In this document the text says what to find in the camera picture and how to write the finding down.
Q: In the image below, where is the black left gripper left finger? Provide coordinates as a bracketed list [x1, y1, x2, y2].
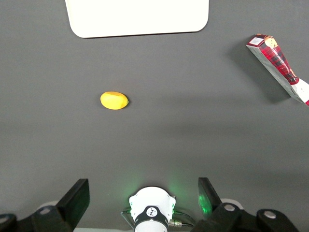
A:
[0, 178, 91, 232]

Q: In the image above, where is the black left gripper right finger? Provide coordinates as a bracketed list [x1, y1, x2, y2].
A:
[190, 177, 300, 232]

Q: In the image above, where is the red cookie box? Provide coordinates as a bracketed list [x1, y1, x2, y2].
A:
[246, 33, 309, 106]

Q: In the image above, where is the white rectangular tray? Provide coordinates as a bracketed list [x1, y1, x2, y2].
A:
[64, 0, 210, 39]

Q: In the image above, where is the yellow lemon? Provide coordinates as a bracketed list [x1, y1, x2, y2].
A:
[100, 91, 129, 111]

